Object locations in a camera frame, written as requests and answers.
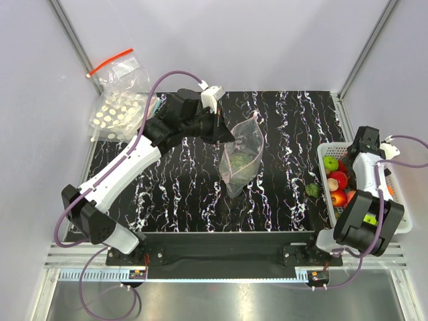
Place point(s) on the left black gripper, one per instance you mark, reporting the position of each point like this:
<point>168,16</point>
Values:
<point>220,133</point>

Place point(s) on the pink zipper clear bag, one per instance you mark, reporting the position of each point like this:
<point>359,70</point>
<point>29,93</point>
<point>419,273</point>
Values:
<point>249,140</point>

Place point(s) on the green netted melon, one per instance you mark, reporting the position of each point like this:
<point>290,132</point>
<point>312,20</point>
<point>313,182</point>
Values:
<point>243,168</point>

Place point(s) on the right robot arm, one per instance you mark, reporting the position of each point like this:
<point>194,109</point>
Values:
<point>364,165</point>

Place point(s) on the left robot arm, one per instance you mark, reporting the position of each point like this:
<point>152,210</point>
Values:
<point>186,114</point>

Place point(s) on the dotted clear bag stack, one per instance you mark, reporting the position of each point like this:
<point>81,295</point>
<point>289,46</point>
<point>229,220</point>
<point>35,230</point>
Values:
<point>117,115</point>

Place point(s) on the red zipper clear bag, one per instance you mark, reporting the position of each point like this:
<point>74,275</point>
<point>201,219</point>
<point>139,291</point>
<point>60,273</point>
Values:
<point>122,72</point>

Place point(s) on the green leaf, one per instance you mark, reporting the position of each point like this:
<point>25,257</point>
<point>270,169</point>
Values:
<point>312,190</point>

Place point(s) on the green apple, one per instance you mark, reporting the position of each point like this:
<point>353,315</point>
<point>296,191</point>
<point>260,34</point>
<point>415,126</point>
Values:
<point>330,163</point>

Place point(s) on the white plastic basket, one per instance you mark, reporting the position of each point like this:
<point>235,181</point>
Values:
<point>338,150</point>

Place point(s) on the red apple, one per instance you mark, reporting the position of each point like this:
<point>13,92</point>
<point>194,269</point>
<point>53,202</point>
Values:
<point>337,180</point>
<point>338,198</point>

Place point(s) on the green watermelon toy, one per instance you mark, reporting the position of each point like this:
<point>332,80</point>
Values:
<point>370,219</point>

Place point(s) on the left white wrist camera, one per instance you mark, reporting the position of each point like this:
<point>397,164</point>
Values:
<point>211,96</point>

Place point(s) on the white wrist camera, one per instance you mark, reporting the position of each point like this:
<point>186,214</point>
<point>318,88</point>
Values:
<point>211,96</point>
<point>391,151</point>

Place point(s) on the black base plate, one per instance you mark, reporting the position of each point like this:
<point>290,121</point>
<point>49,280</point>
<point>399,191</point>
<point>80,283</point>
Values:
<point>225,255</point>

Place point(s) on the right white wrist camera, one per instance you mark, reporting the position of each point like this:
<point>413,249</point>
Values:
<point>391,151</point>

